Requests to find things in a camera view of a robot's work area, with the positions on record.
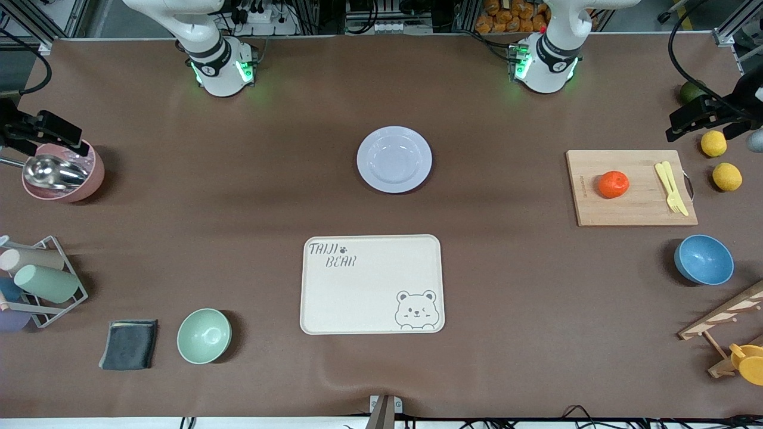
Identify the orange fruit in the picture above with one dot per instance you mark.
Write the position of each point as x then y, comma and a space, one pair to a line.
613, 185

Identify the pale green bowl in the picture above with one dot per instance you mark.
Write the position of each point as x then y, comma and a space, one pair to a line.
204, 336

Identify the bag of orange snacks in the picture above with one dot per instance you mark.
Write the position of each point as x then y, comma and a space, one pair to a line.
512, 15

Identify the yellow plastic knife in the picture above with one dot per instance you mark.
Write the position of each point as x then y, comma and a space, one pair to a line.
675, 189

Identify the pale green cup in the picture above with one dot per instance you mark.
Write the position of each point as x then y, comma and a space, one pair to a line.
47, 283

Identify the blue bowl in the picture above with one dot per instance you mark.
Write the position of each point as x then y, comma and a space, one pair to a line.
704, 260

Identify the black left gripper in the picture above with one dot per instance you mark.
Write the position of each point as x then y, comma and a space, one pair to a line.
731, 111

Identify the blue cup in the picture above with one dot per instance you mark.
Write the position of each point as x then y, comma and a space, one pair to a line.
9, 289

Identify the yellow lemon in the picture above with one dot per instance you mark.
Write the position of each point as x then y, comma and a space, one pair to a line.
713, 143
727, 176

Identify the white power strip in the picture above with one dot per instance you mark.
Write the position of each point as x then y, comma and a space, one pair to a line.
265, 21

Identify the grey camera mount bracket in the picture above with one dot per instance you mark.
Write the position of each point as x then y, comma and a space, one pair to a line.
384, 411

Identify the yellow mug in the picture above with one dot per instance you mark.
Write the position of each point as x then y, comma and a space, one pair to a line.
750, 364

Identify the brown table mat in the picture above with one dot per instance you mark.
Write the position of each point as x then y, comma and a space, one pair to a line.
506, 310

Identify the dark green lime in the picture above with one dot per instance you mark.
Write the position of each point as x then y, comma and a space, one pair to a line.
690, 94

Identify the wooden stand rack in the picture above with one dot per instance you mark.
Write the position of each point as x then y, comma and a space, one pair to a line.
721, 316

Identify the purple cup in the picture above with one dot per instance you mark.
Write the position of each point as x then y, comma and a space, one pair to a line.
13, 320

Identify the pink bowl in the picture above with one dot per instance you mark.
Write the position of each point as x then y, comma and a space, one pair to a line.
89, 179

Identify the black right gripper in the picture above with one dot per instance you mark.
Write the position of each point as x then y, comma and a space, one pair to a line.
7, 124

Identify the dark grey folded cloth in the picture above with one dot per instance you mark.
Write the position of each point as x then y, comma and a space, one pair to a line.
129, 344

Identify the metal scoop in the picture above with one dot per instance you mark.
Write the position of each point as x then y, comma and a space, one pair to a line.
53, 171

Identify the yellow plastic fork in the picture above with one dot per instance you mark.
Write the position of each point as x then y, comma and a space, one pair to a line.
665, 179

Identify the white round plate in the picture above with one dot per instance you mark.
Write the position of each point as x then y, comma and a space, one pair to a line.
394, 159

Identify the cream bear print tray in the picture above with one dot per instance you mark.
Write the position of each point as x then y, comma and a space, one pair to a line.
369, 286

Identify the beige cup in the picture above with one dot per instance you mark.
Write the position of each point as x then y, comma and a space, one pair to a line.
36, 258

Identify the wooden cutting board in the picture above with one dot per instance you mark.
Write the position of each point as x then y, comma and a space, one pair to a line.
632, 205

